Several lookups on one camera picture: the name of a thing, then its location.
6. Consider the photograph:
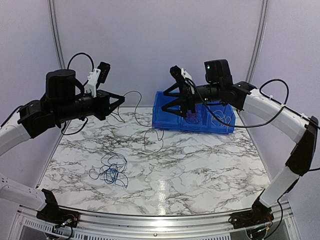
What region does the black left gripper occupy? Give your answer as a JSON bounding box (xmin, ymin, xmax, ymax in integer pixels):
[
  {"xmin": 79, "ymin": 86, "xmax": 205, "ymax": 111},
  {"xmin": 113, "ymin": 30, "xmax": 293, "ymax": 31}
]
[{"xmin": 54, "ymin": 89, "xmax": 125, "ymax": 123}]

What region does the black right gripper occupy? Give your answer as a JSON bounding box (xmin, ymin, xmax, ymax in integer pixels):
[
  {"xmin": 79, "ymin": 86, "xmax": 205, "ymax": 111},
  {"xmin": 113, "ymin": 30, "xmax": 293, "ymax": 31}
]
[{"xmin": 162, "ymin": 80, "xmax": 223, "ymax": 118}]

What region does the brown cable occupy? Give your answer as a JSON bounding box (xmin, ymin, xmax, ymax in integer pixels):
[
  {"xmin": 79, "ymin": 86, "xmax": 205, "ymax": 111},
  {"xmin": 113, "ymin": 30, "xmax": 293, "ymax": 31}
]
[
  {"xmin": 183, "ymin": 109, "xmax": 202, "ymax": 126},
  {"xmin": 109, "ymin": 91, "xmax": 165, "ymax": 153}
]

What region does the yellow cable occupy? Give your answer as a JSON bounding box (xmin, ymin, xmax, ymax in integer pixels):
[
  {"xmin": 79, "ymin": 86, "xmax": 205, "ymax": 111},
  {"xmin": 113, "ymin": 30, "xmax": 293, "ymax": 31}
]
[
  {"xmin": 211, "ymin": 107, "xmax": 232, "ymax": 133},
  {"xmin": 212, "ymin": 109, "xmax": 232, "ymax": 131}
]

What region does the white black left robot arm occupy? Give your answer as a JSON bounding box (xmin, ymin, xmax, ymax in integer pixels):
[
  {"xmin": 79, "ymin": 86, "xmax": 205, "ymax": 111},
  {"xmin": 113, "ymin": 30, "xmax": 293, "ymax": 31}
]
[{"xmin": 0, "ymin": 69, "xmax": 125, "ymax": 155}]

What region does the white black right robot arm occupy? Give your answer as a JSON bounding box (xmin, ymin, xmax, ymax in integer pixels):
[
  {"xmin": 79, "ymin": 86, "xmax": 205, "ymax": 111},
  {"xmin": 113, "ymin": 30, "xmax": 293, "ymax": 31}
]
[{"xmin": 161, "ymin": 59, "xmax": 320, "ymax": 224}]

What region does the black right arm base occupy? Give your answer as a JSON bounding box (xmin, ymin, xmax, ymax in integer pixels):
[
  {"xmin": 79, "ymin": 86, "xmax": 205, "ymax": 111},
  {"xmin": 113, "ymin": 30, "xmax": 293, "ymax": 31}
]
[{"xmin": 228, "ymin": 197, "xmax": 274, "ymax": 229}]

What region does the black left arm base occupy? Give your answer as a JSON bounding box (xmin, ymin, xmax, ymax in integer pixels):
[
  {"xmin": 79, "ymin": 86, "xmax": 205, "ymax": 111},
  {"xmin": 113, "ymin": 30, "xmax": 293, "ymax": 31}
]
[{"xmin": 36, "ymin": 189, "xmax": 80, "ymax": 228}]

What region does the blue plastic bin left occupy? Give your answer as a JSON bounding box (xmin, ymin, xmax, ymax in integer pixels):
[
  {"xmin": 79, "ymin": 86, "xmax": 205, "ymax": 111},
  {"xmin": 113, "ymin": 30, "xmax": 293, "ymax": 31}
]
[{"xmin": 152, "ymin": 91, "xmax": 182, "ymax": 130}]

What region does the blue plastic bin right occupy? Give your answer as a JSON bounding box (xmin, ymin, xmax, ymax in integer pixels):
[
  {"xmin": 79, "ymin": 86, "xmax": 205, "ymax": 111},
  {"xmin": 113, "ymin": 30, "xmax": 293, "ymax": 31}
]
[{"xmin": 207, "ymin": 102, "xmax": 236, "ymax": 134}]

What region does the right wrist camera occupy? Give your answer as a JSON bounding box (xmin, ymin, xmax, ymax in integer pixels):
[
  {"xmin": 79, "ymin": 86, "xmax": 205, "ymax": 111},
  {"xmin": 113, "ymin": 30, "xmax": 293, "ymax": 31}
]
[{"xmin": 169, "ymin": 65, "xmax": 192, "ymax": 83}]

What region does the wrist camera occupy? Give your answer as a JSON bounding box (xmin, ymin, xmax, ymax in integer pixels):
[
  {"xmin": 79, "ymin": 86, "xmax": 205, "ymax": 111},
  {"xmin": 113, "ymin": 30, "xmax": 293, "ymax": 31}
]
[
  {"xmin": 169, "ymin": 65, "xmax": 192, "ymax": 83},
  {"xmin": 84, "ymin": 62, "xmax": 111, "ymax": 98}
]

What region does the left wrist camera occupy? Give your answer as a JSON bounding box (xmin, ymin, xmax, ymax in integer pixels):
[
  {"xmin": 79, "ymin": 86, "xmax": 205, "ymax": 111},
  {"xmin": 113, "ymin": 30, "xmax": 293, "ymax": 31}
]
[{"xmin": 84, "ymin": 62, "xmax": 111, "ymax": 98}]

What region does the aluminium frame post left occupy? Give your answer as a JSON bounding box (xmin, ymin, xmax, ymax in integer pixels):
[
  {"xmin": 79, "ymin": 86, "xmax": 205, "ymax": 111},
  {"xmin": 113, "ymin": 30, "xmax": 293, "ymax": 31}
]
[{"xmin": 48, "ymin": 0, "xmax": 77, "ymax": 112}]

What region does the aluminium front rail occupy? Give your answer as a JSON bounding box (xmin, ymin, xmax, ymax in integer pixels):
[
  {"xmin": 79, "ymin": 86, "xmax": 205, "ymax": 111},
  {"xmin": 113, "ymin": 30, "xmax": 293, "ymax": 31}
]
[{"xmin": 9, "ymin": 197, "xmax": 301, "ymax": 240}]

